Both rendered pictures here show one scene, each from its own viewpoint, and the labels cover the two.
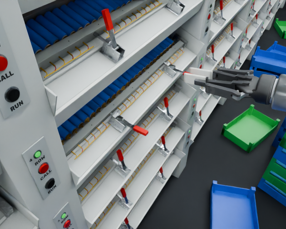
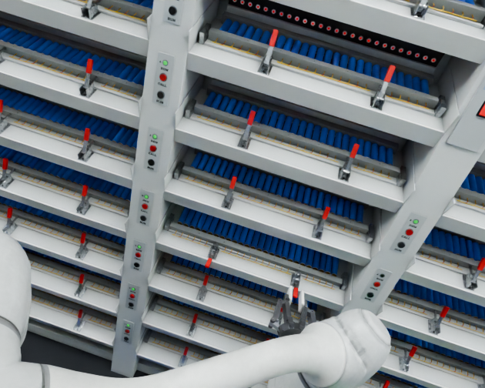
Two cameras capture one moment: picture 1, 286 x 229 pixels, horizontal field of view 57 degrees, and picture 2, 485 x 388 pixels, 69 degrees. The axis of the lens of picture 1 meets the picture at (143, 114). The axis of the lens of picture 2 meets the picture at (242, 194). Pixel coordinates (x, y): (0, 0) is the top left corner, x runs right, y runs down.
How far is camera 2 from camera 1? 0.76 m
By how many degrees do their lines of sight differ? 50
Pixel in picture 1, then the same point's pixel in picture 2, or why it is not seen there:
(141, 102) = (244, 265)
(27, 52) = (166, 154)
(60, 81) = (188, 185)
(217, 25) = (423, 326)
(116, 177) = (194, 292)
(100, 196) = (174, 285)
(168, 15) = (304, 229)
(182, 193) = not seen: outside the picture
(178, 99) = not seen: hidden behind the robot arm
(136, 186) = (212, 337)
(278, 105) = not seen: hidden behind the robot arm
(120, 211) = (184, 329)
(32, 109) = (155, 176)
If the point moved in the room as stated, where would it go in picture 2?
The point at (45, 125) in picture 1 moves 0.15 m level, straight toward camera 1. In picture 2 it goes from (158, 189) to (108, 202)
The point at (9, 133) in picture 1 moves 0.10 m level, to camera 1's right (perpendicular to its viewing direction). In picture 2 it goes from (142, 175) to (146, 195)
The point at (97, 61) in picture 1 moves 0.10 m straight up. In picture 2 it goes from (215, 197) to (223, 167)
